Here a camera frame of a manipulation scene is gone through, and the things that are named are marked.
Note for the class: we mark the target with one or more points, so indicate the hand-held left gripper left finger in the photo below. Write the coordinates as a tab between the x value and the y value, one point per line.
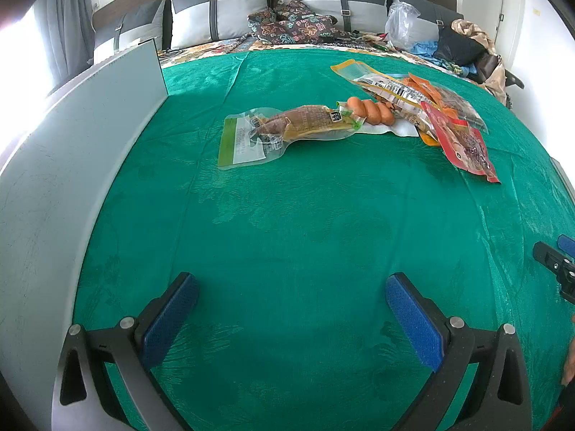
173	318

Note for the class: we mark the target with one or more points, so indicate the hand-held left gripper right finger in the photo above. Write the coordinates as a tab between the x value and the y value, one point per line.
413	318

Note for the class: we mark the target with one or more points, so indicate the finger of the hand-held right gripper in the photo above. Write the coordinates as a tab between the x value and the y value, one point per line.
550	255

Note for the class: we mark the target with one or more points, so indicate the yellow and red snack packet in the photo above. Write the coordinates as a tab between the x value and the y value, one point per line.
427	134

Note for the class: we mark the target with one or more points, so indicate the grey board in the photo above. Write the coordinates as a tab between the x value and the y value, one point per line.
58	188

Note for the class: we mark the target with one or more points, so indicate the orange snack packet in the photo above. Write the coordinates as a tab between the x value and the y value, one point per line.
453	101

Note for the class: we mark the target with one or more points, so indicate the clear packet with green label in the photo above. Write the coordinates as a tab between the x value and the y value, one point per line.
238	143

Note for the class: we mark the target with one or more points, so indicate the pale sausage packet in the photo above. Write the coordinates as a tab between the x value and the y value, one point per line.
373	112

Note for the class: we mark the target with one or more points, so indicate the olive yellow meatball packet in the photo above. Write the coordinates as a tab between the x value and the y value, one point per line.
310	121

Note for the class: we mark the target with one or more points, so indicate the yellow packet with white label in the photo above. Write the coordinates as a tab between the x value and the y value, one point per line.
395	92

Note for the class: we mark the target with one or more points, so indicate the person's right hand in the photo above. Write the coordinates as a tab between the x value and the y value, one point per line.
570	363

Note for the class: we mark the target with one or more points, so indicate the green blanket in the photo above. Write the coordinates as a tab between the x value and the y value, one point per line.
292	215

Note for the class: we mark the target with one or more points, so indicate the brown chair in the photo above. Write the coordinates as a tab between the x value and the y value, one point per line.
512	81

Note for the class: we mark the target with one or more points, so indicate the black bag with clothes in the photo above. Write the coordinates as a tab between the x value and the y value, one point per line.
476	33

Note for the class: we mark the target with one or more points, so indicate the white door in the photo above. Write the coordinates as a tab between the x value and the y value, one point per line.
512	18

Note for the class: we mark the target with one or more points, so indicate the blue cloth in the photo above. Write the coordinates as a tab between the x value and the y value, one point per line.
424	49

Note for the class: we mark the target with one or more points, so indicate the grey and white pillow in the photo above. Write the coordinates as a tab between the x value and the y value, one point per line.
130	31
215	13
433	11
332	0

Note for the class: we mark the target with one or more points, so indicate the floral bed sheet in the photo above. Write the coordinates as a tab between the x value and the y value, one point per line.
215	49

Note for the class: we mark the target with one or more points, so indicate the clear plastic bag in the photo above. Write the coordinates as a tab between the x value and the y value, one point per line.
402	24

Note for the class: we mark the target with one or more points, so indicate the grey curtain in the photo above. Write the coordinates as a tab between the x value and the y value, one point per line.
63	27

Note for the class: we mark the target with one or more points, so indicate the dark floral cloth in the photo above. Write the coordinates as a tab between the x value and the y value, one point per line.
296	24

